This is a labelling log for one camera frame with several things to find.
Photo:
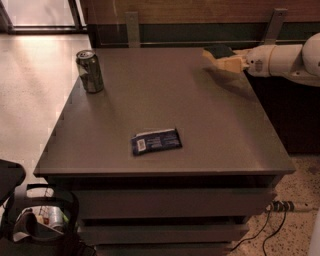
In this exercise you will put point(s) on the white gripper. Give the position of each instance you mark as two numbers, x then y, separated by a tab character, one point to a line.
259	61

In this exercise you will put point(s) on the yellow sponge with dark top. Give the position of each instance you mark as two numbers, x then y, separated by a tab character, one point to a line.
217	51

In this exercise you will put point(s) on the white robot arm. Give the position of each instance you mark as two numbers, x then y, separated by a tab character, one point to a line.
299	63

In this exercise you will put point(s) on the blue rxbar wrapper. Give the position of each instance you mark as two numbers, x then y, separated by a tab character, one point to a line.
154	141

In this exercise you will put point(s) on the grey drawer cabinet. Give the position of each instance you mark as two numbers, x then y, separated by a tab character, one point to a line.
171	158

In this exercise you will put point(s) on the dark soda can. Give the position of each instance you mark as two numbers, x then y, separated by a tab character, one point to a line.
89	71

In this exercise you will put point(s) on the power strip on floor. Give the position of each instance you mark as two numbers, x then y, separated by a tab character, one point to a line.
289	206

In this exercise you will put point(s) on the top drawer front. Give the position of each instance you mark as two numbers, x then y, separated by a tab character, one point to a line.
172	203

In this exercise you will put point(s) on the drawer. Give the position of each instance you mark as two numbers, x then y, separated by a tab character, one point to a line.
163	234
172	203
197	249

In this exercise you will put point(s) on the middle drawer front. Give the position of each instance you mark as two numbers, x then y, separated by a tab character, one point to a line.
163	234

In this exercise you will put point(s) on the bottom drawer front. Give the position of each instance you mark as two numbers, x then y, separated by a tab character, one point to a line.
197	249

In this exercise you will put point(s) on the silver can in bag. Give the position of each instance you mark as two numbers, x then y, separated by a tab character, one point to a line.
54	218

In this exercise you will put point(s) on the black chair edge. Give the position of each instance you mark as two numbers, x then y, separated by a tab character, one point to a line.
11	175

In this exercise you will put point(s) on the right metal bracket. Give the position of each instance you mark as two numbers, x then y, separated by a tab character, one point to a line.
274	26

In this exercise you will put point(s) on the metal bracket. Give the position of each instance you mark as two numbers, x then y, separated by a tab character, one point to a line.
133	32
274	26

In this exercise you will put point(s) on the left metal bracket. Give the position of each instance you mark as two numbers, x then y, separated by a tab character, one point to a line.
133	32

